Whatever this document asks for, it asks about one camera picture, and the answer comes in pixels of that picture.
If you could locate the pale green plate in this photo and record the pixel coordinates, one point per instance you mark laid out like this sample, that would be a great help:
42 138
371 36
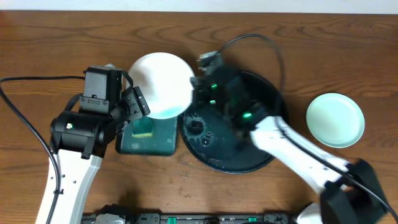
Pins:
335 120

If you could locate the rectangular black soapy water tray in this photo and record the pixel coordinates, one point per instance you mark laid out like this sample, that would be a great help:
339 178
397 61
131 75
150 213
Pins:
161 143

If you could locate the round black tray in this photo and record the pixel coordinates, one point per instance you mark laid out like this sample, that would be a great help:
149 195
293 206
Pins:
214 143

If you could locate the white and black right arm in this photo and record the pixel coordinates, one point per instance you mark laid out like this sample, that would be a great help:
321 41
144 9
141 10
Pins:
252 109

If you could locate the white plate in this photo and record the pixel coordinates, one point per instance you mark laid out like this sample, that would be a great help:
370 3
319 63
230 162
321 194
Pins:
164 80

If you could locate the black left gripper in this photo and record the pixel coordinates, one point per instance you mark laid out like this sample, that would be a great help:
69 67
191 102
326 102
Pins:
137 104

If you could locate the black base rail, green buttons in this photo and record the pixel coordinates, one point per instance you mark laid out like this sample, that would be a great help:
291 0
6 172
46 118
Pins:
117 214

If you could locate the green and yellow sponge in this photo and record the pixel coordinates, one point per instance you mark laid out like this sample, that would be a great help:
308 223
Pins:
142 128

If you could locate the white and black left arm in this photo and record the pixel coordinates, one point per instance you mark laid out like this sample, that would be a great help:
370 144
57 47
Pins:
79 142

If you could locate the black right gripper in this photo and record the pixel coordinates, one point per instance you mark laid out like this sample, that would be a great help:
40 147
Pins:
196 83

